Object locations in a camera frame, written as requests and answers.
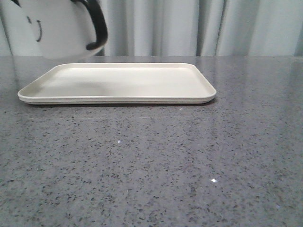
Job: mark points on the white smiley mug black handle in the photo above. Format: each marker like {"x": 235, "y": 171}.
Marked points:
{"x": 54, "y": 29}

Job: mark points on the cream rectangular plastic tray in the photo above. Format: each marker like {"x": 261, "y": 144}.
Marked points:
{"x": 119, "y": 83}

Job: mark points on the pale grey-green curtain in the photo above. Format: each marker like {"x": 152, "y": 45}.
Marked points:
{"x": 200, "y": 28}

